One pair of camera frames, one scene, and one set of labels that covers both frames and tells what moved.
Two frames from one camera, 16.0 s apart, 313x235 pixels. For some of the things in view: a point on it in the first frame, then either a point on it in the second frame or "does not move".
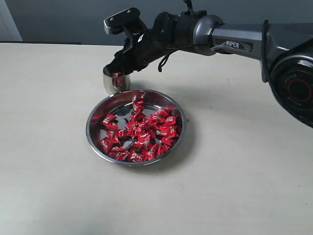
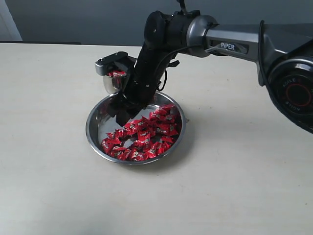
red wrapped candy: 106,145 does not move
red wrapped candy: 136,155 does not move
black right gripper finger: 119,63 to 115,104
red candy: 115,75 does not move
